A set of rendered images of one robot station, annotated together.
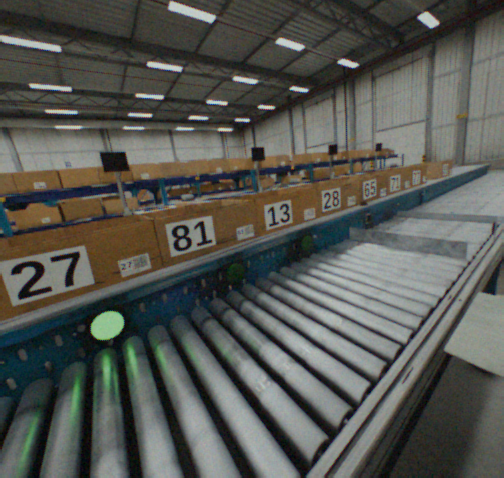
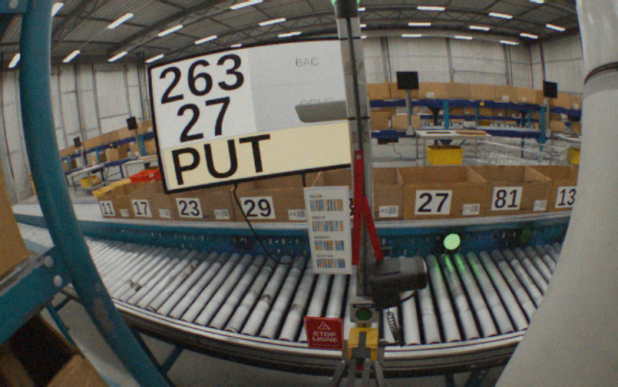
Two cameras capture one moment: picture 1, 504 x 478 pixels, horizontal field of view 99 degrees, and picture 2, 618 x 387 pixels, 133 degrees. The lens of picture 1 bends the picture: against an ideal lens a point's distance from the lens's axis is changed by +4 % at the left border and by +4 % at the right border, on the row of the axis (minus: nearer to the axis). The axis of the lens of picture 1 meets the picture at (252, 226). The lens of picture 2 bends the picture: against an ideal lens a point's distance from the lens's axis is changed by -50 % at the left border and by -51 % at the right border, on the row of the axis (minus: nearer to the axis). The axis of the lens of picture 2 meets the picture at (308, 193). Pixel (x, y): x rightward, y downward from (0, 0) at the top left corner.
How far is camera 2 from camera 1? 0.61 m
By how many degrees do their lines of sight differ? 46
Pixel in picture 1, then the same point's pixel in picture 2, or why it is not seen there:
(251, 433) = (517, 312)
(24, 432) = not seen: hidden behind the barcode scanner
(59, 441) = (440, 283)
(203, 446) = (498, 308)
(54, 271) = (434, 201)
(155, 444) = (480, 300)
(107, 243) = (462, 191)
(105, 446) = (460, 292)
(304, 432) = not seen: hidden behind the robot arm
